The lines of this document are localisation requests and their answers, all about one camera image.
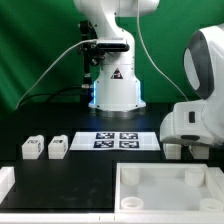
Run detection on white square tabletop tray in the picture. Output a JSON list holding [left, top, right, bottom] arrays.
[[115, 163, 224, 214]]

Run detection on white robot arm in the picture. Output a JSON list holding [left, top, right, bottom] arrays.
[[73, 0, 224, 147]]

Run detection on white sheet with tags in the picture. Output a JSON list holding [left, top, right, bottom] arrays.
[[70, 131, 160, 151]]

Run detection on white left fence block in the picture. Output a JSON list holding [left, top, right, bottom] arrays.
[[0, 167, 15, 204]]

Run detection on black cable on table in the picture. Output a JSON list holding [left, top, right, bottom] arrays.
[[18, 86, 93, 108]]

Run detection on black camera on stand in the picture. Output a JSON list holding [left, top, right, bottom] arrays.
[[79, 20, 130, 102]]

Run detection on grey cable to camera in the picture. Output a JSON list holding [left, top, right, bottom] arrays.
[[14, 38, 98, 111]]

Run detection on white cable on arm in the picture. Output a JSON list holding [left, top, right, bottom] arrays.
[[135, 0, 190, 103]]

